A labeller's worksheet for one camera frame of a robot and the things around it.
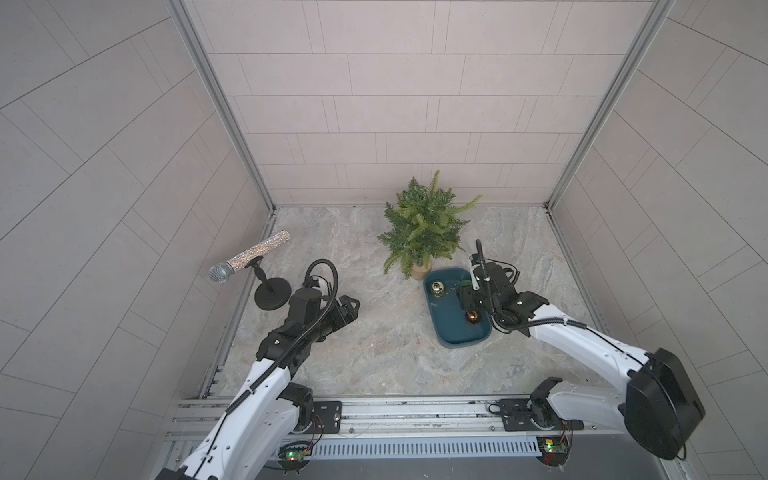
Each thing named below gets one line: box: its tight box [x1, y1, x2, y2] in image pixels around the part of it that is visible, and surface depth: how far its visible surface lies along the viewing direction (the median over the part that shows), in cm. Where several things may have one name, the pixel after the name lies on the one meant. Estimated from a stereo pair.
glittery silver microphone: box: [209, 230, 291, 283], surface depth 76 cm
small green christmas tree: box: [378, 169, 482, 280], surface depth 79 cm
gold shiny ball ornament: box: [430, 281, 445, 298], surface depth 92 cm
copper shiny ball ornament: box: [467, 310, 480, 325], surface depth 86 cm
